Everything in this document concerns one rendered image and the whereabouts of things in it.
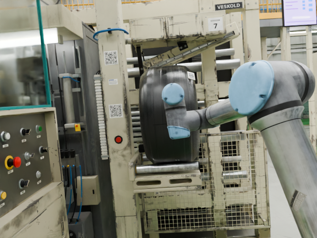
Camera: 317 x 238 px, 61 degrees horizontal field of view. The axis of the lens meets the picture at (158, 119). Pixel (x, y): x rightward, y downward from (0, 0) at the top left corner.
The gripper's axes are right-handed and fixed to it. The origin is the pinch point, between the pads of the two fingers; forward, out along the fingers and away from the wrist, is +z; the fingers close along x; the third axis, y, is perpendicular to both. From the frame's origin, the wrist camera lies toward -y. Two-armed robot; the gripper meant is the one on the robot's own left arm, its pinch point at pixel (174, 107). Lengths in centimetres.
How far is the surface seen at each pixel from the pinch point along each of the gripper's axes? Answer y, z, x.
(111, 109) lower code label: 3.8, 19.9, 35.0
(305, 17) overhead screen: 167, 341, -234
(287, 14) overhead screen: 172, 335, -201
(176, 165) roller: -28.6, 16.6, 1.2
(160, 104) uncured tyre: 2.5, 1.5, 6.5
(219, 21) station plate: 55, 40, -32
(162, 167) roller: -29.5, 16.3, 8.5
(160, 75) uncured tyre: 17.6, 8.7, 6.1
